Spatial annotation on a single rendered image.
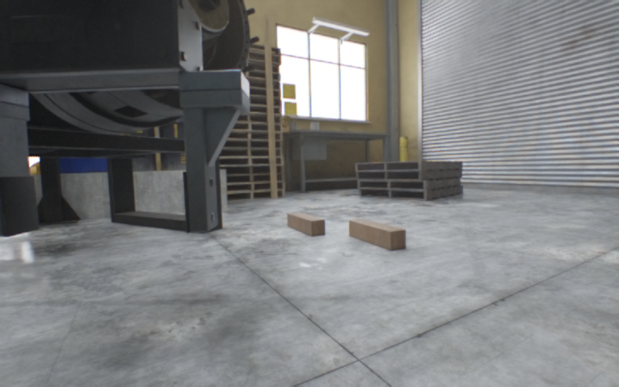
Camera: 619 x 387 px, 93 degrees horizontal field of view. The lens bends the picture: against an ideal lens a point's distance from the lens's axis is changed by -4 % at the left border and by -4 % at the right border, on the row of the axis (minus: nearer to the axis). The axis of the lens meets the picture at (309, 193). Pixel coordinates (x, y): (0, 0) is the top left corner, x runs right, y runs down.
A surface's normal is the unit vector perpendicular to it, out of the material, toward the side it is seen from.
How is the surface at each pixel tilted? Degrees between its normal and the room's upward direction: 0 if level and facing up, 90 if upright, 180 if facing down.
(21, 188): 90
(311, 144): 90
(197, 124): 90
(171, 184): 90
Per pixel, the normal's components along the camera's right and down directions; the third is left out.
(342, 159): 0.49, 0.06
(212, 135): 0.03, 0.08
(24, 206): 1.00, -0.03
